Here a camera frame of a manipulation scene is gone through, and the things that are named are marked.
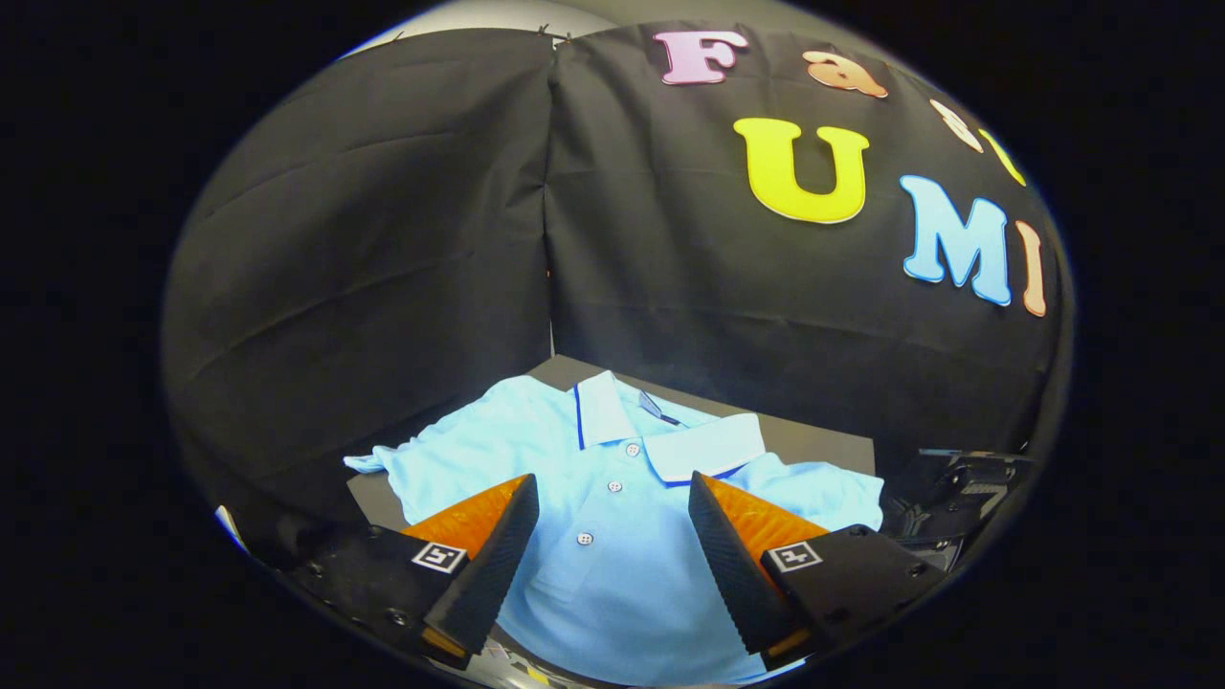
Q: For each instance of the light blue polo shirt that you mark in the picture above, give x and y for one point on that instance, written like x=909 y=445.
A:
x=612 y=574

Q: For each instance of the beige cabinet with dark top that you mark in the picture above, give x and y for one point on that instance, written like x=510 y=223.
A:
x=813 y=445

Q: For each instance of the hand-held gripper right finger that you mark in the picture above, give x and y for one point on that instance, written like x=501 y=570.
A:
x=737 y=574

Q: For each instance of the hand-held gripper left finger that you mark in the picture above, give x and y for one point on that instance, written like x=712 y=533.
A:
x=488 y=574

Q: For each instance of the black backdrop cloth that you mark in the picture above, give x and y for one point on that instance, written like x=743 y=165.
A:
x=402 y=239

